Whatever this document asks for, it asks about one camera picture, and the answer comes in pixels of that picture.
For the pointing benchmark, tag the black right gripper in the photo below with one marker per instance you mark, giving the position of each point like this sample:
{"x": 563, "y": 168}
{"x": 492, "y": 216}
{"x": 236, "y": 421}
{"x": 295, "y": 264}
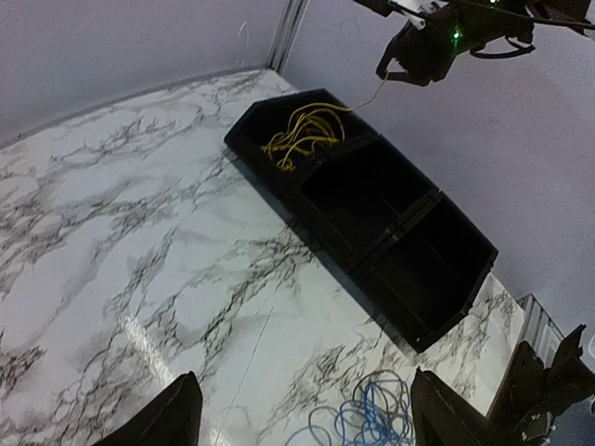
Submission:
{"x": 489, "y": 30}

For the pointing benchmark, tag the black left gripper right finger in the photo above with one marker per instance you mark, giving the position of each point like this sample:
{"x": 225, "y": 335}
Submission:
{"x": 442, "y": 417}

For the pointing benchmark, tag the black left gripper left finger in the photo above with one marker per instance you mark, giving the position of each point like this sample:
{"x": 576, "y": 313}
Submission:
{"x": 173, "y": 417}

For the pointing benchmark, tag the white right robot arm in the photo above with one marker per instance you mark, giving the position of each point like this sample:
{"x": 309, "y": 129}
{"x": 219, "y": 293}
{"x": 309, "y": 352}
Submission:
{"x": 531, "y": 394}

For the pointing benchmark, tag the black bin near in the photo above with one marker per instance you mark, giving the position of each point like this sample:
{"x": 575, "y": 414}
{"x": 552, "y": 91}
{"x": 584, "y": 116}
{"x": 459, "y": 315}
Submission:
{"x": 425, "y": 277}

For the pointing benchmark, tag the black bin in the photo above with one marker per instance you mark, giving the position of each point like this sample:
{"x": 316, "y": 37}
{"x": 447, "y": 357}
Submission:
{"x": 425, "y": 277}
{"x": 283, "y": 140}
{"x": 355, "y": 196}

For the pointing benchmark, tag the black bin middle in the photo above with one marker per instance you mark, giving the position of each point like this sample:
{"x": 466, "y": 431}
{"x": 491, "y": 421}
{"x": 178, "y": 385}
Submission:
{"x": 355, "y": 196}

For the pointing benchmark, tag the black bin far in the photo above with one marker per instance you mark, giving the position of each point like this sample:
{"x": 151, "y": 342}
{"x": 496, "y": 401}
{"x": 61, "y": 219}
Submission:
{"x": 283, "y": 140}

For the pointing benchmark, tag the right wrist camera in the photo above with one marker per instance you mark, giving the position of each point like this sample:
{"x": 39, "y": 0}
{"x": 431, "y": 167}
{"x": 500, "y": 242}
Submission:
{"x": 417, "y": 11}

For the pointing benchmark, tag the right corner aluminium post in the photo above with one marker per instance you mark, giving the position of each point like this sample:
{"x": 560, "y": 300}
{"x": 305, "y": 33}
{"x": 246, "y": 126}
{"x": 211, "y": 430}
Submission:
{"x": 285, "y": 34}

